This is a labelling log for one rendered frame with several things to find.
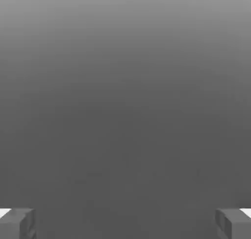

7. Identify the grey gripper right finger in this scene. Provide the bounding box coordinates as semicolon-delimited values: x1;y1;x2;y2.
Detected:
214;208;251;239

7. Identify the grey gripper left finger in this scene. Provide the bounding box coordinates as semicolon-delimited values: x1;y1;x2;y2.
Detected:
0;208;37;239

